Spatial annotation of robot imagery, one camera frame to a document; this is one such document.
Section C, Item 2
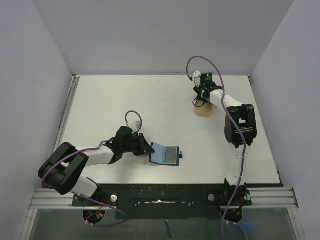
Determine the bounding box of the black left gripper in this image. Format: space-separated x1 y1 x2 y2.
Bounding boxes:
122 132 155 156

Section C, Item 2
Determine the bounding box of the blue card holder wallet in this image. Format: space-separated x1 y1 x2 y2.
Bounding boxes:
149 142 183 166

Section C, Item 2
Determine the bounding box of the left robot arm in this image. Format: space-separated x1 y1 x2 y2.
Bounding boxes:
38 126 155 206

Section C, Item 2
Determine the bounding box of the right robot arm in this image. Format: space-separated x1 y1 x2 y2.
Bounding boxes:
191 71 257 186

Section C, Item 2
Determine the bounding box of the beige oval tray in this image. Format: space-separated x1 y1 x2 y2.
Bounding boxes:
193 99 213 117

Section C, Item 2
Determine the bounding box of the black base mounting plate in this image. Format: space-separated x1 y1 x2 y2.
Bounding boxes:
72 183 252 221

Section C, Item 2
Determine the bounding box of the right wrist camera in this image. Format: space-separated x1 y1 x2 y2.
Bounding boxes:
191 70 201 81

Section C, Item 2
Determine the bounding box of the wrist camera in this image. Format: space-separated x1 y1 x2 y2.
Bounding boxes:
126 120 141 131
191 70 201 81

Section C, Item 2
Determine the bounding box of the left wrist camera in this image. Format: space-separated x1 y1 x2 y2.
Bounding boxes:
126 120 141 131

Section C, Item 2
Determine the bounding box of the aluminium left side rail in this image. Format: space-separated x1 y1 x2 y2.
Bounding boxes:
53 74 81 152

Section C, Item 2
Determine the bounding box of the aluminium rail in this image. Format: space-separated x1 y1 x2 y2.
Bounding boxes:
28 187 299 210
53 74 81 152

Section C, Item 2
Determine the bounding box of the aluminium front rail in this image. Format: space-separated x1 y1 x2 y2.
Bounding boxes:
28 187 299 210

